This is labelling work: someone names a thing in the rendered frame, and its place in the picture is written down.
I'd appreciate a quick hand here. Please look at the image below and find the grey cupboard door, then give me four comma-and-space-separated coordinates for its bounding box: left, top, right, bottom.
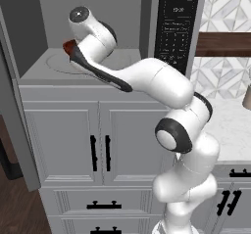
190, 180, 234, 234
98, 100, 176, 186
228, 180, 251, 234
23, 100, 101, 186

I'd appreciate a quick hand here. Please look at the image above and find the red bowl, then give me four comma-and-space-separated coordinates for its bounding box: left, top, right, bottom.
62, 39, 78, 56

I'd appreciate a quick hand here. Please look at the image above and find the grey microwave oven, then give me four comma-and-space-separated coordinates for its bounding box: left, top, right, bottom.
0, 0, 209, 89

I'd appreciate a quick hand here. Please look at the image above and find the grey drawer front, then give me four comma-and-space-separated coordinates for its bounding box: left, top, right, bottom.
212, 164, 251, 184
39, 186, 166, 216
47, 213, 165, 234

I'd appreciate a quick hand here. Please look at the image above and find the brown wooden shelf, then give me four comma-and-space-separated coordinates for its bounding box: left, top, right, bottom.
195, 31, 251, 58

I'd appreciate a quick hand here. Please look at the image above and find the beige rounded object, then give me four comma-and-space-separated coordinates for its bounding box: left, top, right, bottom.
241, 83, 251, 111

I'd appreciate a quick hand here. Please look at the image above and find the black cupboard door handle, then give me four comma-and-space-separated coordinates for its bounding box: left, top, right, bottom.
226, 189, 243, 217
104, 134, 113, 173
89, 134, 99, 173
216, 189, 231, 217

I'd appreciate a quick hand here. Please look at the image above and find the black drawer handle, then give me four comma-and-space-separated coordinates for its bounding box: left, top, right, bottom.
85, 200, 123, 211
228, 167, 251, 179
89, 225, 123, 234

